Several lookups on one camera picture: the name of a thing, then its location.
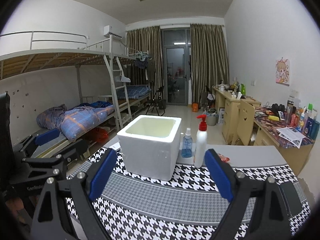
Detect left olive curtain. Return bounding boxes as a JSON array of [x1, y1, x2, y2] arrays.
[[126, 26, 163, 93]]

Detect glass balcony door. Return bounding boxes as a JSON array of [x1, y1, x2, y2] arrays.
[[161, 28, 191, 105]]

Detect olive curtain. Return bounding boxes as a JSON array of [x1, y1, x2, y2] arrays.
[[126, 26, 163, 93], [190, 24, 229, 103]]

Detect black folding chair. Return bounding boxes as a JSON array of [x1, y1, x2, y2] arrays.
[[145, 86, 165, 116]]

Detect orange box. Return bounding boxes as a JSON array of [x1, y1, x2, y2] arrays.
[[192, 103, 199, 112]]

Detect wooden desk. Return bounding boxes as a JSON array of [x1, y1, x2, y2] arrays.
[[213, 88, 315, 175]]

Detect blue plaid mattress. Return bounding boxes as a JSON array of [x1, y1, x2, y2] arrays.
[[117, 85, 151, 100]]

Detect metal bucket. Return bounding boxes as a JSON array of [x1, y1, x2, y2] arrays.
[[206, 112, 217, 126]]

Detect right olive curtain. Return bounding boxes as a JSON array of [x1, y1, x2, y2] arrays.
[[190, 24, 229, 103]]

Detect white air conditioner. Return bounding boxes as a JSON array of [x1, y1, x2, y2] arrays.
[[104, 25, 124, 39]]

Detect anime girl poster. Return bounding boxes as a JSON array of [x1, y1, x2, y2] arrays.
[[275, 57, 291, 86]]

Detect white styrofoam box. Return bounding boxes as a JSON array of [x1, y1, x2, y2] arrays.
[[117, 115, 182, 181]]

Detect blue spray bottle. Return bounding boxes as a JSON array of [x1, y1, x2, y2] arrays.
[[181, 128, 193, 158]]

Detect blue plaid quilt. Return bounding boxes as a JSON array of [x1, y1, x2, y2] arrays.
[[36, 101, 114, 142]]

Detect red snack wrapper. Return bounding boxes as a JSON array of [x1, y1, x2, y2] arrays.
[[217, 153, 230, 163]]

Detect metal bunk bed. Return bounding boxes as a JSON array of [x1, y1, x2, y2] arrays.
[[1, 33, 150, 157]]

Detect white lotion pump bottle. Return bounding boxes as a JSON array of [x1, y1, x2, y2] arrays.
[[194, 114, 207, 168]]

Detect houndstooth table runner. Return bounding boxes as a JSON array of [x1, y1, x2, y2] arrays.
[[66, 146, 313, 240]]

